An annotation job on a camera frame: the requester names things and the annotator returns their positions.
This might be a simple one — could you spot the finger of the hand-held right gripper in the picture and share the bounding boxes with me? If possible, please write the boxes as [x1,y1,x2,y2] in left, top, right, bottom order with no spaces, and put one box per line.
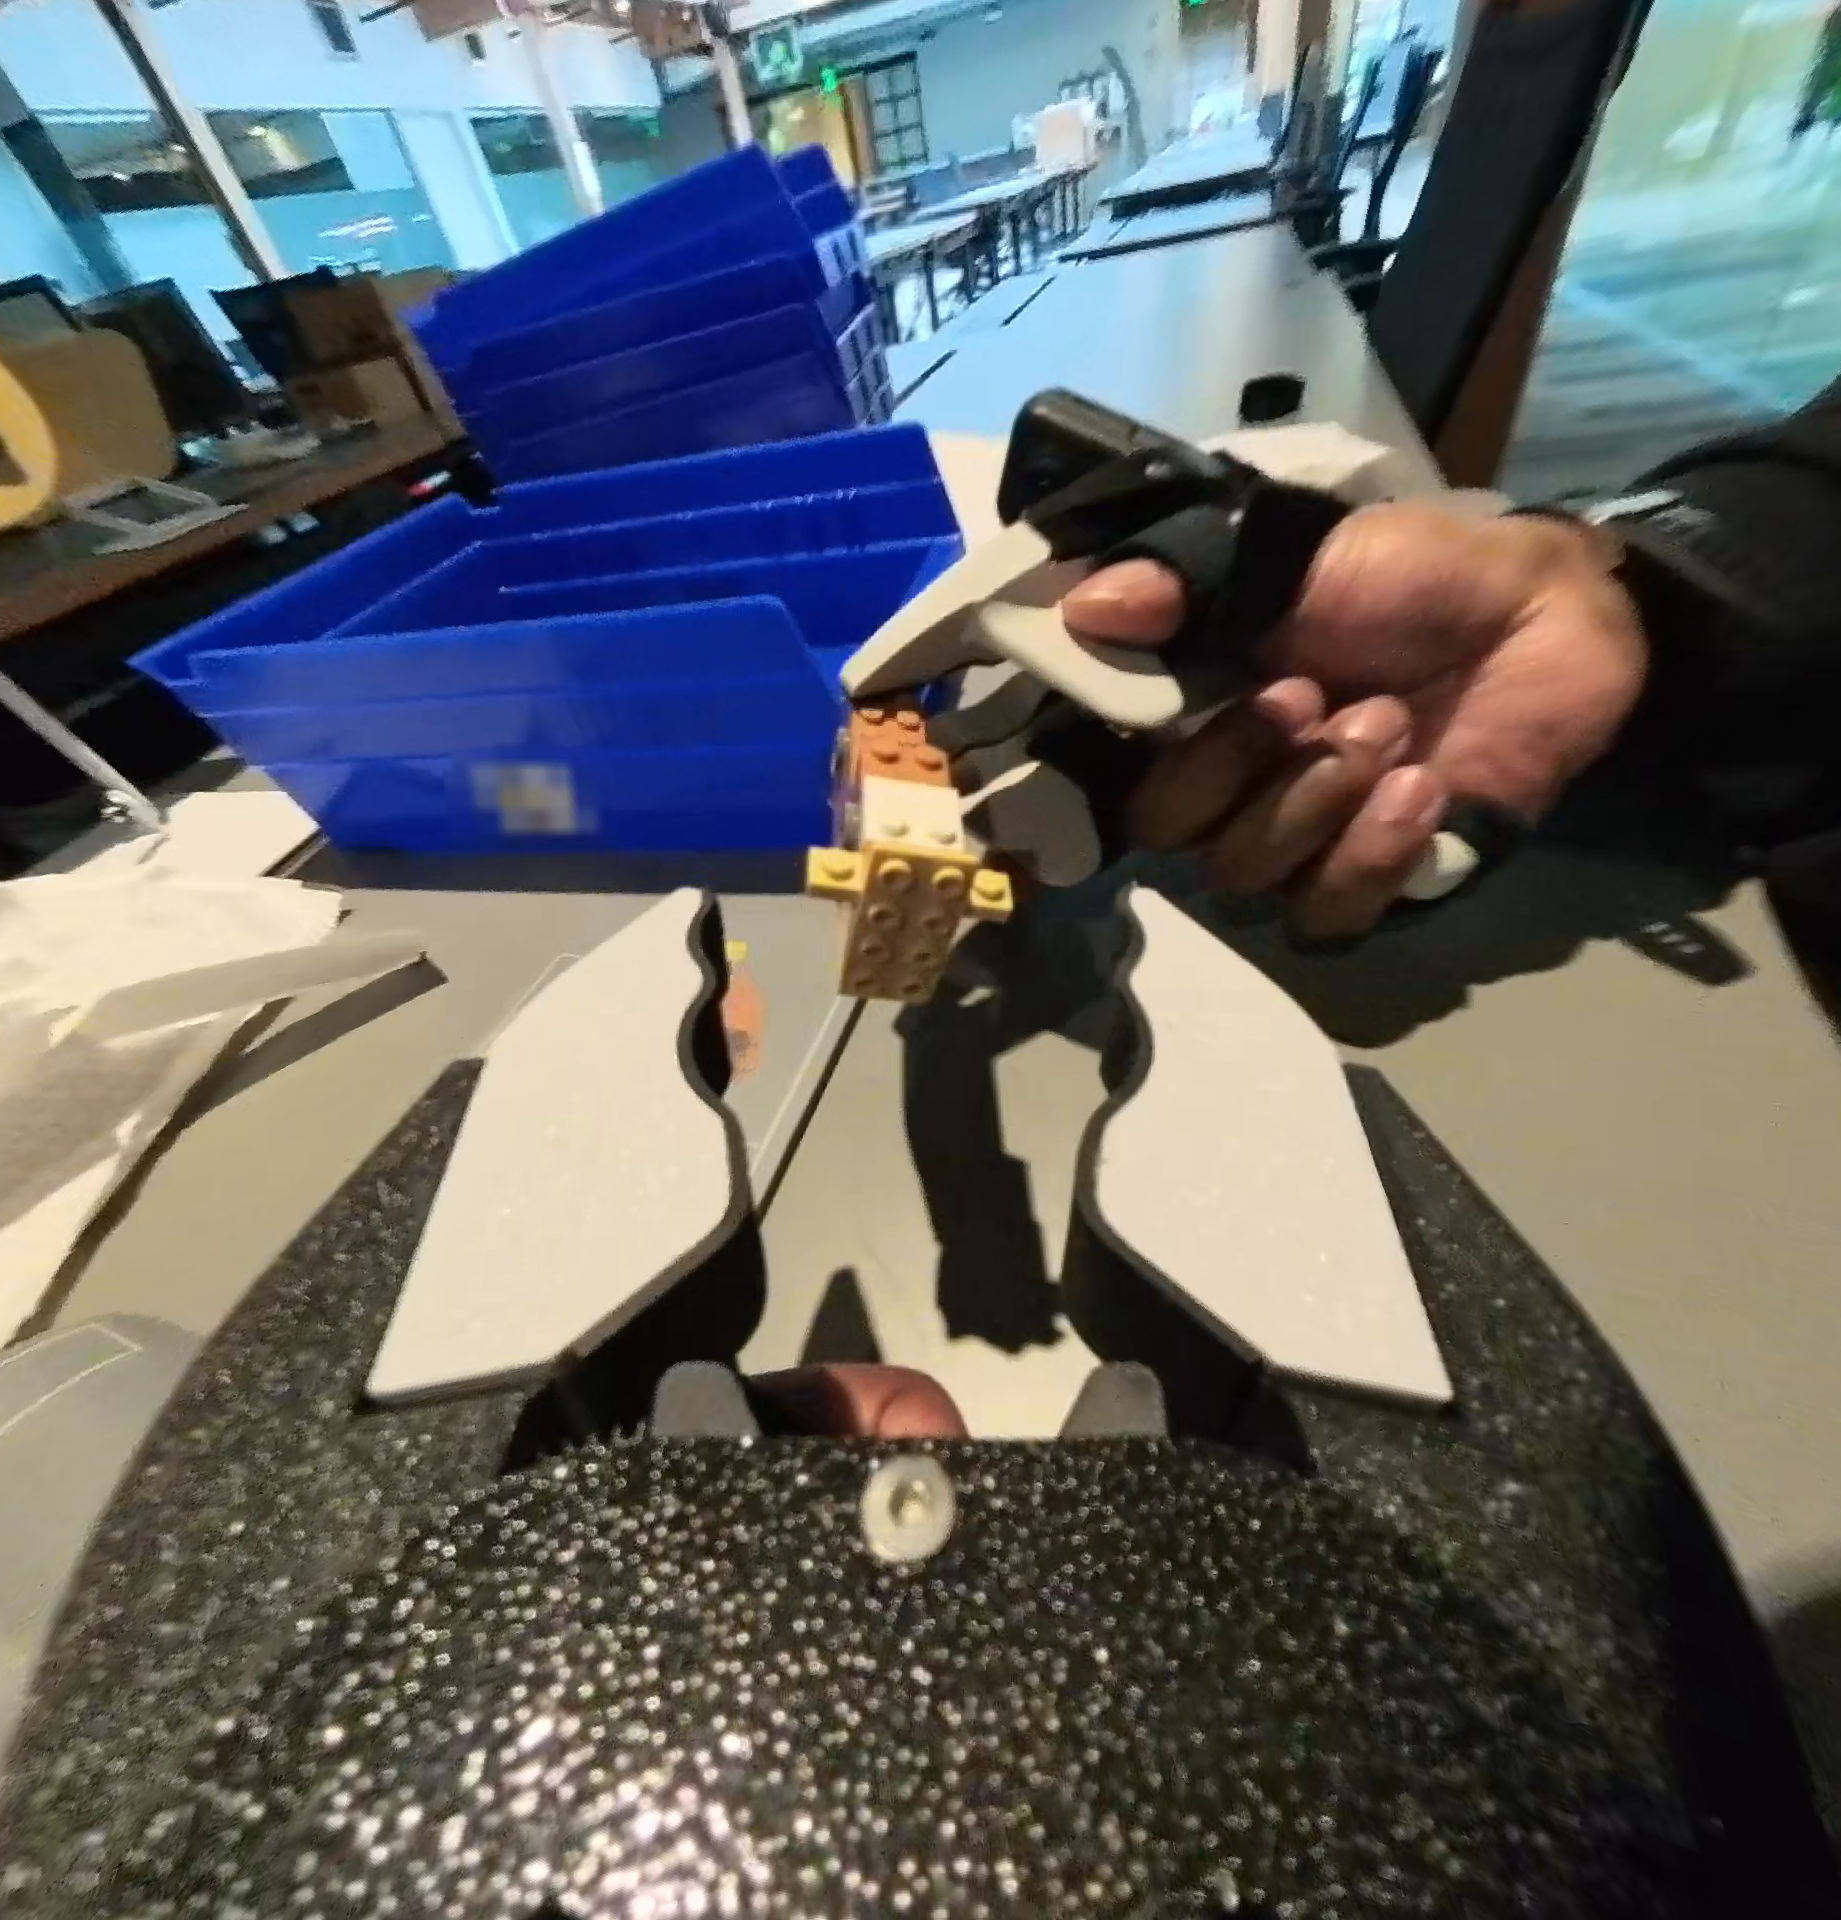
[839,517,1067,707]
[939,665,1112,894]

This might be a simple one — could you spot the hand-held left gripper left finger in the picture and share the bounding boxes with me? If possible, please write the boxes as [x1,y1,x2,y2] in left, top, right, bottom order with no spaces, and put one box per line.
[362,884,764,1407]

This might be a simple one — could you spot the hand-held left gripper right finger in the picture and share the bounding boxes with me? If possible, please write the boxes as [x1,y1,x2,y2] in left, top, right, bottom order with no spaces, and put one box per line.
[1073,884,1457,1413]

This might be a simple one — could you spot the orange toy brick model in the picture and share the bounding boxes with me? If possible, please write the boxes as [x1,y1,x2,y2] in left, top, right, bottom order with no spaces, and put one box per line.
[803,697,1020,1003]

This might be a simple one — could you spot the person's right forearm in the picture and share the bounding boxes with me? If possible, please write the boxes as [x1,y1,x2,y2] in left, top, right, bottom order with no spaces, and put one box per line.
[1504,351,1841,1089]

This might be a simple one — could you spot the grey desk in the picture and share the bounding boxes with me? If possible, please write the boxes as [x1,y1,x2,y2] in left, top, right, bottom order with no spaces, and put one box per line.
[0,224,1841,1653]

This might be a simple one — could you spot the person's left hand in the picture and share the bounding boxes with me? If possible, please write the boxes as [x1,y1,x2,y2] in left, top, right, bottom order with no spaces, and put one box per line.
[753,1362,972,1443]

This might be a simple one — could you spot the person's right hand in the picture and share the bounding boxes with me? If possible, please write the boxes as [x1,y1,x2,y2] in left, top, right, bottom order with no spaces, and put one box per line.
[1064,495,1652,942]

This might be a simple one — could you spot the grey instruction booklet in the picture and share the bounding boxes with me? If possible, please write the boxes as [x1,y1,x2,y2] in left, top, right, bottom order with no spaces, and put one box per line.
[0,898,867,1518]

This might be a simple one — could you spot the black office chair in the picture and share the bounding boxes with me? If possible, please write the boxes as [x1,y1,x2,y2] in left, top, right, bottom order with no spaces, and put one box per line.
[1268,30,1438,283]

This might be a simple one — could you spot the stack of blue plastic bins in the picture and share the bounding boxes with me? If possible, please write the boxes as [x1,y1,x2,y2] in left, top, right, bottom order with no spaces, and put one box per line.
[407,141,905,485]

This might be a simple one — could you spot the blue plastic storage bin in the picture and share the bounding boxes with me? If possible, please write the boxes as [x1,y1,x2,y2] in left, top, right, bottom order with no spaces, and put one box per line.
[129,424,972,859]

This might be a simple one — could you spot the dark upright panel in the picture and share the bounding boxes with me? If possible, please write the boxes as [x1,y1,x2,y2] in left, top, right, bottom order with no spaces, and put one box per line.
[1368,0,1662,493]

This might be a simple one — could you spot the white paper bag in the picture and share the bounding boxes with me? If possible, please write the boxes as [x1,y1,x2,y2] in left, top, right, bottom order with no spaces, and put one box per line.
[0,792,453,1374]

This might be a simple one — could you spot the brown cardboard boxes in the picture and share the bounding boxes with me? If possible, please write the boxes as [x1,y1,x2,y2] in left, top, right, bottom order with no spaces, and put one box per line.
[212,267,465,440]

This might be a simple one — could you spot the white metal rod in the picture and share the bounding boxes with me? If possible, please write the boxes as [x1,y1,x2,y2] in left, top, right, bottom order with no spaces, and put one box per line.
[0,643,169,832]

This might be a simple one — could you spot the wooden background table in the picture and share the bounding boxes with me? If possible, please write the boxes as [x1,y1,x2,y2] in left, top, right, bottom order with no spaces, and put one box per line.
[0,404,475,654]

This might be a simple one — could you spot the black computer monitor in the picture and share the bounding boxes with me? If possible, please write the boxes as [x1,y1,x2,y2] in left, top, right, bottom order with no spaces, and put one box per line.
[77,277,257,440]

